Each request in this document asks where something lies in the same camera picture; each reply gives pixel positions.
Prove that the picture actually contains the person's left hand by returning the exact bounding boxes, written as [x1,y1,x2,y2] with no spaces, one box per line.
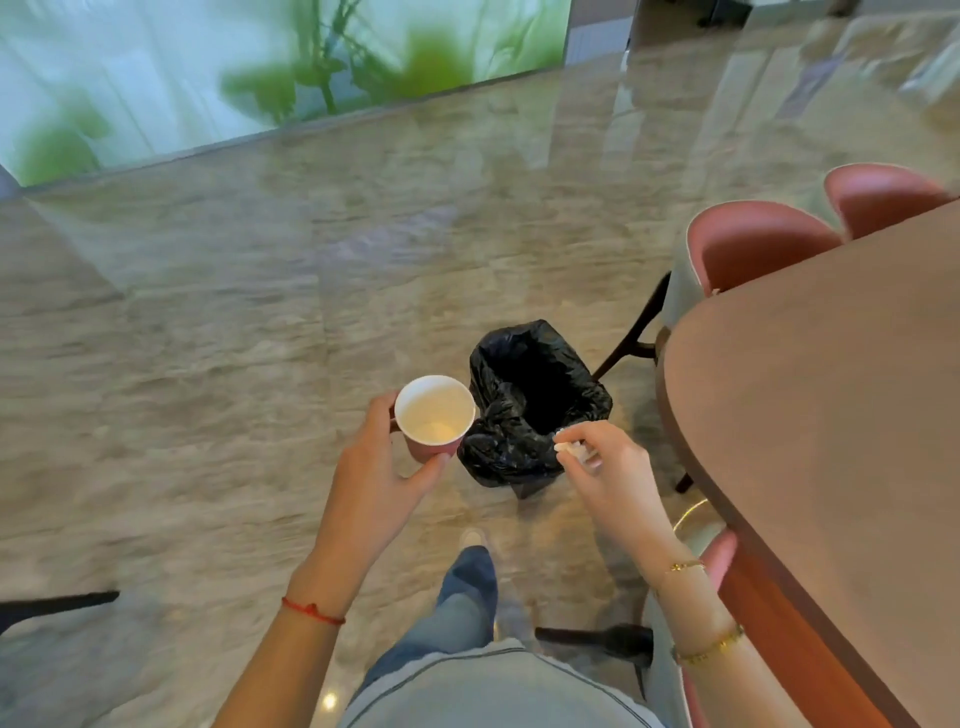
[288,389,455,601]

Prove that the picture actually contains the person's right hand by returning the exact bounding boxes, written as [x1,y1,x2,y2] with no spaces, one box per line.
[553,419,692,583]

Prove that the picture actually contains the white tissue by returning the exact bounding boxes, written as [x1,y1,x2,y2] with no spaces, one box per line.
[553,427,603,472]

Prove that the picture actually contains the red paper cup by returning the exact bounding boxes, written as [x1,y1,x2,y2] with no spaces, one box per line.
[393,374,478,465]

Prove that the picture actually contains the black trash bag bin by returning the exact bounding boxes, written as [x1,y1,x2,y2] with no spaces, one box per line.
[457,320,615,500]

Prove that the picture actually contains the blue jeans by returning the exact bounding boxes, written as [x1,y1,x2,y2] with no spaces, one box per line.
[359,545,500,688]

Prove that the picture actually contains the light wooden dining table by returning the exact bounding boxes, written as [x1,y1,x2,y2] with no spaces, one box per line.
[656,200,960,728]

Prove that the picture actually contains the light blue ribbed shirt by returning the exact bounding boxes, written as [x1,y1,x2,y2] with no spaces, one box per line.
[337,637,669,728]

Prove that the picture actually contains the frosted glass window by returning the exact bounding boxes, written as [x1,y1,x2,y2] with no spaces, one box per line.
[0,0,573,189]

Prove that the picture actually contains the thin gold chain bracelet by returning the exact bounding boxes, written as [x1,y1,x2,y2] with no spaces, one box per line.
[659,560,708,594]

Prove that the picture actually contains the red string bracelet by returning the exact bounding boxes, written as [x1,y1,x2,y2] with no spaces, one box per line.
[281,596,348,628]

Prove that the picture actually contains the gold bangle bracelet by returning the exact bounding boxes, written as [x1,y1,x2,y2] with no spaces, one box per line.
[669,624,746,667]

